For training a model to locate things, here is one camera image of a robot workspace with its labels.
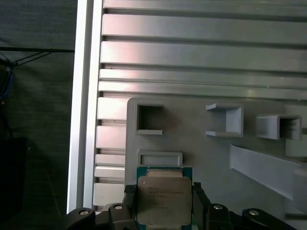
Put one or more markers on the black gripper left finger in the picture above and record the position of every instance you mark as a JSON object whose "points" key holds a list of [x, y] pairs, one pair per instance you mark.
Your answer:
{"points": [[129, 198]]}

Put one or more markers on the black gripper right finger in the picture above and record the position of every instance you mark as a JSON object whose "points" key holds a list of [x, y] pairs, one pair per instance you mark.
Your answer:
{"points": [[199, 198]]}

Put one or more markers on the silver green CPU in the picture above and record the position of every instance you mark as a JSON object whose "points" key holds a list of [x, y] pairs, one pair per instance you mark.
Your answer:
{"points": [[165, 196]]}

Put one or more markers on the grey plastic parts rack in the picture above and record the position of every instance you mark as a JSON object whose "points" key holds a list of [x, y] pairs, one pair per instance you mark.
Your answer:
{"points": [[192, 143]]}

